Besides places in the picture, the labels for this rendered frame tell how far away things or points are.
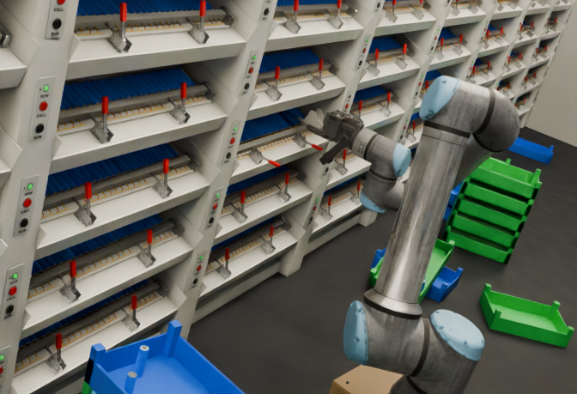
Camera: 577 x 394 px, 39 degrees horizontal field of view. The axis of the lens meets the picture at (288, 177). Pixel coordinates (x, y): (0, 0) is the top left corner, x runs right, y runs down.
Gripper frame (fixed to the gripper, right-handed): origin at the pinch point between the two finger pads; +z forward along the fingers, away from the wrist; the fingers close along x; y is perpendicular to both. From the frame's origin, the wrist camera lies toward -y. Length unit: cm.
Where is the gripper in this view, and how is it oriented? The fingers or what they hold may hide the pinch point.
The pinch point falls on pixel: (302, 120)
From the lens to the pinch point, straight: 256.9
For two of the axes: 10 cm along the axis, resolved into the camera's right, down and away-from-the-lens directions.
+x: -5.0, 2.0, -8.5
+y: 2.8, -8.8, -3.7
